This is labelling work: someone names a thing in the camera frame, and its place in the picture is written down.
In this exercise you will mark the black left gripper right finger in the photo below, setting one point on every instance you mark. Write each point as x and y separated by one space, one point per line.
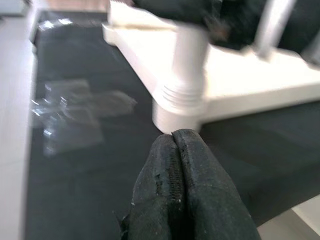
212 205

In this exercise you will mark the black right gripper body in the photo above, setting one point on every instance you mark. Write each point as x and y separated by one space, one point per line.
237 22

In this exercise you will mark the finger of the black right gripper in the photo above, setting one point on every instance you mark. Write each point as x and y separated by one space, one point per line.
180 10

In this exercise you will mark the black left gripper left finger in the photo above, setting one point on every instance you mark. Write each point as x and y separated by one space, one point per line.
155 200

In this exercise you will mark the white plastic table leg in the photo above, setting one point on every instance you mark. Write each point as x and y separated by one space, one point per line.
190 62

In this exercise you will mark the white plastic table top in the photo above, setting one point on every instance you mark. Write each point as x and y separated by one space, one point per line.
250 82

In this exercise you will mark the crinkled clear plastic sheet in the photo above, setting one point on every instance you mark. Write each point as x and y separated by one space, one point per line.
67 112

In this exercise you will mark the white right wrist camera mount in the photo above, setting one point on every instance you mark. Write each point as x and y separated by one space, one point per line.
275 27

